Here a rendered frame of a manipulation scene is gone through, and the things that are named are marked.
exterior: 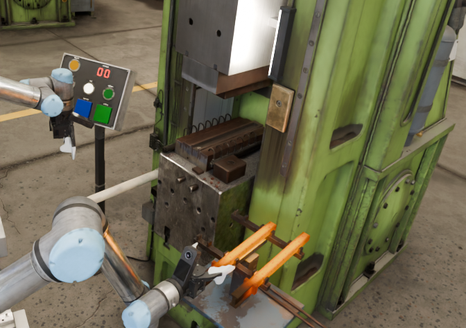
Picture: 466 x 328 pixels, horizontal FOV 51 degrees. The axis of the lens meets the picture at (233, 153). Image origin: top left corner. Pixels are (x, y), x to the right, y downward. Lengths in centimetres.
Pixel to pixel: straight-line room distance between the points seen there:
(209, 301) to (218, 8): 106
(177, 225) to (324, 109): 89
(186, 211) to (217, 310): 52
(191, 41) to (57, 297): 154
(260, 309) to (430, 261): 186
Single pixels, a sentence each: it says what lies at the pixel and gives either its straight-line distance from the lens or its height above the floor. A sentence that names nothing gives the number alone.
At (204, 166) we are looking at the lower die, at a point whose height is 94.
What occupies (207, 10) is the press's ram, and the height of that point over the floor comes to 157.
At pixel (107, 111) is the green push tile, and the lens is 227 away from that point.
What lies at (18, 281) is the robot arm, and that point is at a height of 117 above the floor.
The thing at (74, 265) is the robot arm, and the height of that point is 123.
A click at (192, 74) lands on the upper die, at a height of 130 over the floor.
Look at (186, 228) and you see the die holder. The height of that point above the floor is 63.
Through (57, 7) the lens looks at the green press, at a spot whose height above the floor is 24.
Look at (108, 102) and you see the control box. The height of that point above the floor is 106.
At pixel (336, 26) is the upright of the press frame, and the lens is 172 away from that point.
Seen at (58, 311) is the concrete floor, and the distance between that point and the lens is 275.
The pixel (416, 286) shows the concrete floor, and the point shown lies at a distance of 330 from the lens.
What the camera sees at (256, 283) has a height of 93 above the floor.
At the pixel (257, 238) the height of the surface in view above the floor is 93.
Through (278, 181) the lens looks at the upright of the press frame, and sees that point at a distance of 202.
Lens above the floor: 203
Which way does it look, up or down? 30 degrees down
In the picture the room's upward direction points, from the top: 9 degrees clockwise
